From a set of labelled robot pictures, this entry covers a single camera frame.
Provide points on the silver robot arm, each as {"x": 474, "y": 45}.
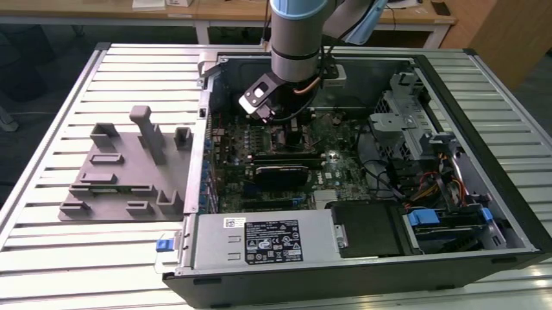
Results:
{"x": 297, "y": 38}

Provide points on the CPU socket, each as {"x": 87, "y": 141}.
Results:
{"x": 278, "y": 142}

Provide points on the black RAM slot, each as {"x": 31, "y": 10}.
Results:
{"x": 286, "y": 165}
{"x": 286, "y": 156}
{"x": 286, "y": 159}
{"x": 286, "y": 162}

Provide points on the black graphics card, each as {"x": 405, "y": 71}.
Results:
{"x": 280, "y": 177}

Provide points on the silver metal drive cage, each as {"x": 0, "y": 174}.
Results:
{"x": 388, "y": 124}

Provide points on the green motherboard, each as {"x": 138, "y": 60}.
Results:
{"x": 349, "y": 181}

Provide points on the silver finned heatsink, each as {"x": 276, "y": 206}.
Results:
{"x": 327, "y": 197}

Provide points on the black expansion slot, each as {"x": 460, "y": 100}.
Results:
{"x": 268, "y": 204}

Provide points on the black plastic shroud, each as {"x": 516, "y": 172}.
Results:
{"x": 371, "y": 229}

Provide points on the grey parts rack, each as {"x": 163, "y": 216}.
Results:
{"x": 129, "y": 168}

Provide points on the white box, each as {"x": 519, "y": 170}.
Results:
{"x": 180, "y": 2}
{"x": 149, "y": 4}

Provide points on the hard disk in blue carrier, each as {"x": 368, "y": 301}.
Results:
{"x": 424, "y": 218}

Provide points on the black phone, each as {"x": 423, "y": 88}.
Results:
{"x": 440, "y": 8}

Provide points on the silver power supply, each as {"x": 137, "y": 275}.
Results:
{"x": 208, "y": 245}

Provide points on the wooden desk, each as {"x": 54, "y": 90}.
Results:
{"x": 129, "y": 14}

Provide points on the green RAM stick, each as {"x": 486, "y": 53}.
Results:
{"x": 113, "y": 191}

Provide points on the blue plastic case latch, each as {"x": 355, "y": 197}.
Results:
{"x": 163, "y": 245}

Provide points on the black PC case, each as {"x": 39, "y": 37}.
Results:
{"x": 345, "y": 284}

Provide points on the wooden cabinet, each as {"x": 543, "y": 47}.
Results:
{"x": 508, "y": 32}

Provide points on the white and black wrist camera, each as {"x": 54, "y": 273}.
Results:
{"x": 258, "y": 93}

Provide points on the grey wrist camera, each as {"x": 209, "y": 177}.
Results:
{"x": 336, "y": 77}

